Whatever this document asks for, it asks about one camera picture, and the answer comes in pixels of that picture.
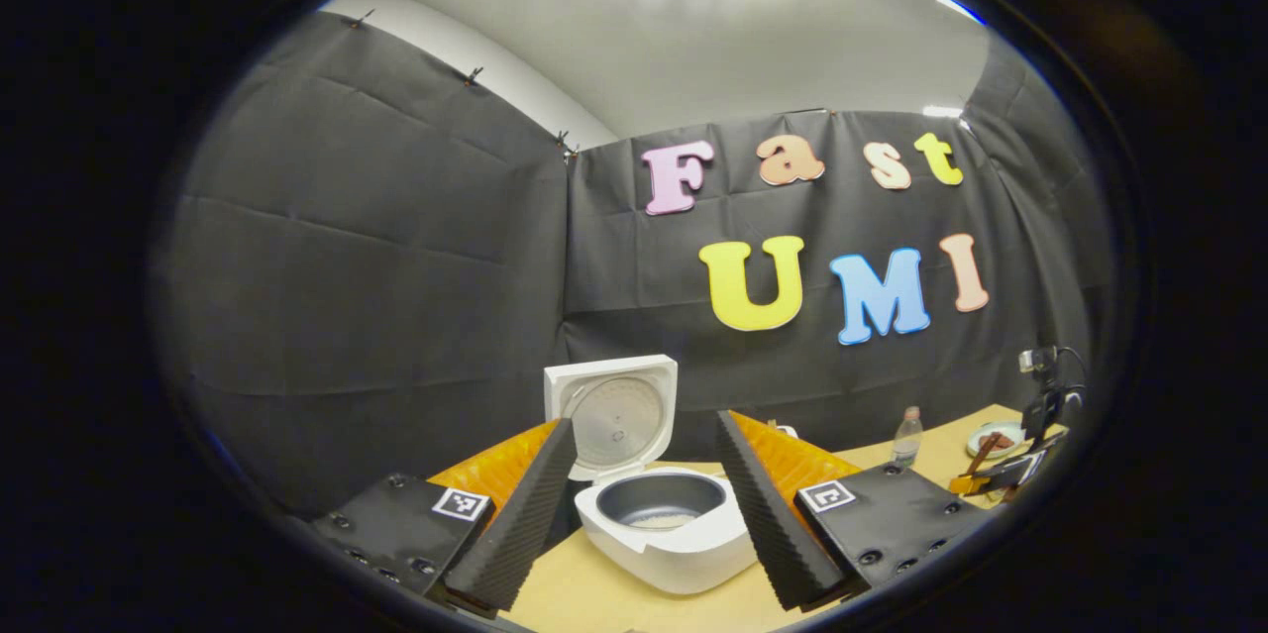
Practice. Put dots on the white rice cooker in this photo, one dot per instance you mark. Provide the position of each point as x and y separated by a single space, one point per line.
674 559

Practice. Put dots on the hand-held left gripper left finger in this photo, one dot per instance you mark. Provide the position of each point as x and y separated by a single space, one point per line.
525 524

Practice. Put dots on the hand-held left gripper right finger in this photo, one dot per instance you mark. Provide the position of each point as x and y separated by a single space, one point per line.
773 524

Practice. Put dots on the clear plastic bottle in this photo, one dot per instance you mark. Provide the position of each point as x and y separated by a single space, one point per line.
906 440

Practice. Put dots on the black backdrop cloth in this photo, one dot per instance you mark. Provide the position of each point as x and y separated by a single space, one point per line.
347 266

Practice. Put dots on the small ceiling light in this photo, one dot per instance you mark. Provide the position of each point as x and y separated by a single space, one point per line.
958 7

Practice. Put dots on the pale green plate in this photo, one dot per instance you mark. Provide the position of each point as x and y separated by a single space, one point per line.
991 427

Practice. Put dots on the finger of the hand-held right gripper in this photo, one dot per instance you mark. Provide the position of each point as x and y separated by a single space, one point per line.
1020 474

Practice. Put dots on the red meat piece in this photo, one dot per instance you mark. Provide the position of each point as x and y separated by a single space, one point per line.
1001 441

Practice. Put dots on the brown wooden spoon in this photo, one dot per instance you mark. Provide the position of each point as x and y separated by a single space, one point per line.
986 455

